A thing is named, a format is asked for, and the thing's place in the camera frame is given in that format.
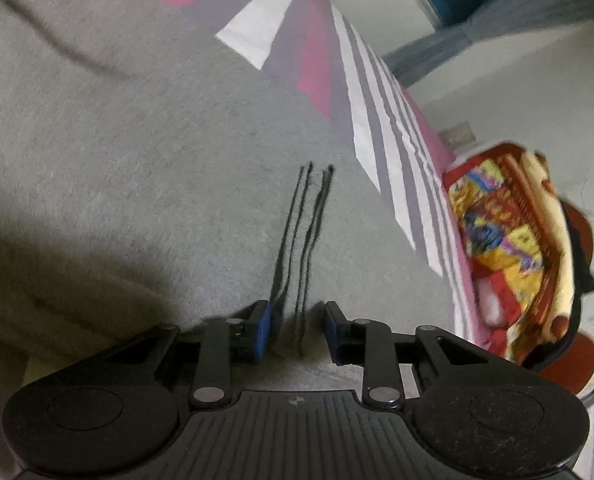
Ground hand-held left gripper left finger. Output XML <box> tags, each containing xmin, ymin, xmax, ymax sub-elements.
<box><xmin>96</xmin><ymin>300</ymin><xmax>274</xmax><ymax>409</ymax></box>

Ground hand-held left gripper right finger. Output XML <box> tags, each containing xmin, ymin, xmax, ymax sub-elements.
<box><xmin>323</xmin><ymin>300</ymin><xmax>505</xmax><ymax>408</ymax></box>

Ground grey pants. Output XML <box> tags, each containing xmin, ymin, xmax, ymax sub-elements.
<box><xmin>0</xmin><ymin>0</ymin><xmax>478</xmax><ymax>480</ymax></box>

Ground pink white pillow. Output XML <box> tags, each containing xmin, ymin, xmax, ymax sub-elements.
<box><xmin>477</xmin><ymin>277</ymin><xmax>512</xmax><ymax>328</ymax></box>

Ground colourful printed blanket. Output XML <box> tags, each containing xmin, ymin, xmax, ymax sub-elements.
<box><xmin>442</xmin><ymin>142</ymin><xmax>594</xmax><ymax>402</ymax></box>

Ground striped bed sheet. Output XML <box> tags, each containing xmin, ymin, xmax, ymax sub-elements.
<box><xmin>97</xmin><ymin>0</ymin><xmax>495</xmax><ymax>348</ymax></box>

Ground black cloth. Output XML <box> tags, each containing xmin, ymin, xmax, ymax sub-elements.
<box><xmin>575</xmin><ymin>242</ymin><xmax>594</xmax><ymax>297</ymax></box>

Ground red pillow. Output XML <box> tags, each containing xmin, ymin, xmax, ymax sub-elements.
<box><xmin>561</xmin><ymin>204</ymin><xmax>594</xmax><ymax>266</ymax></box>

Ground grey curtain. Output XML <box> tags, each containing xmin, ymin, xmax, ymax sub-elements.
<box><xmin>381</xmin><ymin>0</ymin><xmax>594</xmax><ymax>92</ymax></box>

